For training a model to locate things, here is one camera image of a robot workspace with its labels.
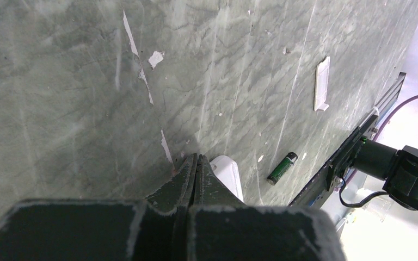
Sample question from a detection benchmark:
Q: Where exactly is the white remote control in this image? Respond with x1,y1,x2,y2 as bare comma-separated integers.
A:
210,155,244,202

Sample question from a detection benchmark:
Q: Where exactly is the white battery cover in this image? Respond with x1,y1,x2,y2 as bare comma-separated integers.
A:
313,57,330,111

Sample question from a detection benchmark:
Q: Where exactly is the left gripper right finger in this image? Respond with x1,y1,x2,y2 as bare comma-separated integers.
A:
186,155,346,260

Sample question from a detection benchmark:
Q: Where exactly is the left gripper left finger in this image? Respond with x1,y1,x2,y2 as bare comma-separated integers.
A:
0,154,198,260

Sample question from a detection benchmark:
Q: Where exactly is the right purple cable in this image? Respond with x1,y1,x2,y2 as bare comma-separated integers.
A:
342,91,418,188

